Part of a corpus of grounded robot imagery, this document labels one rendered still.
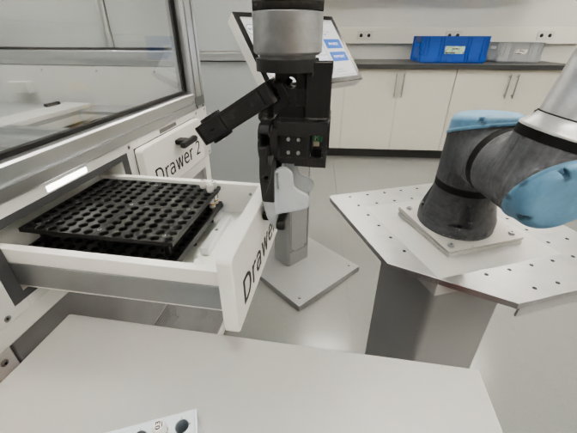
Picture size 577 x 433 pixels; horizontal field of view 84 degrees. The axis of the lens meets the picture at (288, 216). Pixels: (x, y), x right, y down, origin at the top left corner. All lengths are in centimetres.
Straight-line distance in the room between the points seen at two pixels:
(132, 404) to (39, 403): 11
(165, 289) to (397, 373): 30
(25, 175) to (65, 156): 7
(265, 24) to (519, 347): 159
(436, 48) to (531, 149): 308
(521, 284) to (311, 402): 42
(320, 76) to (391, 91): 303
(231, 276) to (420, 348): 57
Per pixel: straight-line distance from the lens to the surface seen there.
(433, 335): 82
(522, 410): 153
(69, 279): 50
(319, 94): 38
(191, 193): 55
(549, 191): 54
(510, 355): 168
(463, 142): 65
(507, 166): 57
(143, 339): 52
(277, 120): 38
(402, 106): 345
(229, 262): 34
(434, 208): 71
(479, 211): 71
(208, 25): 209
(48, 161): 57
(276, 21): 36
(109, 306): 74
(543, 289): 69
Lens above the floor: 113
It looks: 29 degrees down
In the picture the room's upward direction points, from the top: straight up
